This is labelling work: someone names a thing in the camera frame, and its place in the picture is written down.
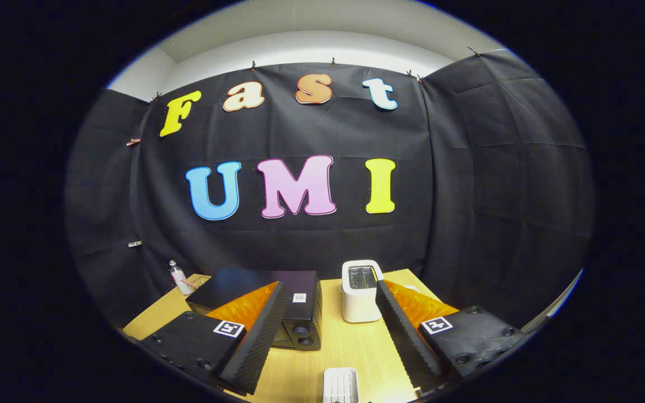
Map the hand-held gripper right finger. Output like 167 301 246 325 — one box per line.
376 279 526 392

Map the white toaster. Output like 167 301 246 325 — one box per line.
340 260 385 324

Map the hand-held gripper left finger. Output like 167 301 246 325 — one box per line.
141 281 288 396

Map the black toaster oven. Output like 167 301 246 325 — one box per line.
186 268 323 352

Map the clear bottle with white cap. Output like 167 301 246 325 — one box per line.
169 260 193 296

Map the white ridged tray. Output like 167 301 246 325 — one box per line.
323 367 360 403

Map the black backdrop cloth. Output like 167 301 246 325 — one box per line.
65 49 596 331

